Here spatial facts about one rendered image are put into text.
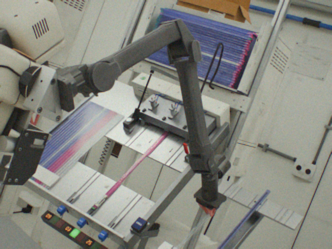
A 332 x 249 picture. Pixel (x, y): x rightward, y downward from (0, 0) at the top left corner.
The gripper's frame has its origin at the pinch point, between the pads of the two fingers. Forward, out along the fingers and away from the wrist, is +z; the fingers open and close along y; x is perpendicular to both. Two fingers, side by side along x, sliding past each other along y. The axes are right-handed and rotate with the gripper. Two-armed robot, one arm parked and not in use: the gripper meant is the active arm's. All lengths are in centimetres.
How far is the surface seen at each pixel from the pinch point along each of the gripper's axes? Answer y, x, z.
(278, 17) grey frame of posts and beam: 21, -82, -39
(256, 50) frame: 22, -64, -30
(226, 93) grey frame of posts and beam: 29, -53, -12
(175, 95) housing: 48, -40, -10
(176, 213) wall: 105, -94, 157
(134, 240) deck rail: 18.3, 22.2, 7.1
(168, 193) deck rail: 19.9, 0.3, 1.5
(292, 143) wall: 41, -155, 95
